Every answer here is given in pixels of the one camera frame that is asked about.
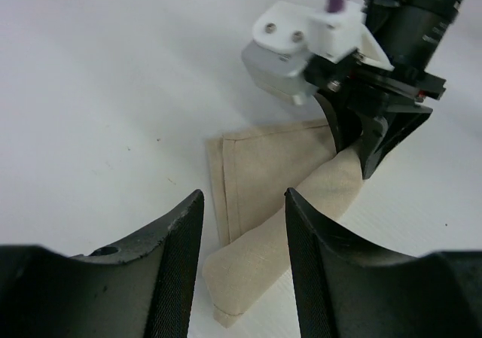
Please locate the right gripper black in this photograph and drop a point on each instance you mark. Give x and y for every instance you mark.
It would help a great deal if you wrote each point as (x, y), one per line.
(383, 107)

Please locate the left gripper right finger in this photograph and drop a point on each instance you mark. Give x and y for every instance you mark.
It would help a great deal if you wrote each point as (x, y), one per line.
(347, 286)

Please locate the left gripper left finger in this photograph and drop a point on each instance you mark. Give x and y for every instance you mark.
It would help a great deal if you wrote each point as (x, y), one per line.
(139, 286)

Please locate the beige cloth napkin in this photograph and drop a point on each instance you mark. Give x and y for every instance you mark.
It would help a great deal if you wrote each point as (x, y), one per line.
(250, 172)

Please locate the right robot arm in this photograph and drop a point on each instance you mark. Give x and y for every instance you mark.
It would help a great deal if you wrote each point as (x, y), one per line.
(409, 31)

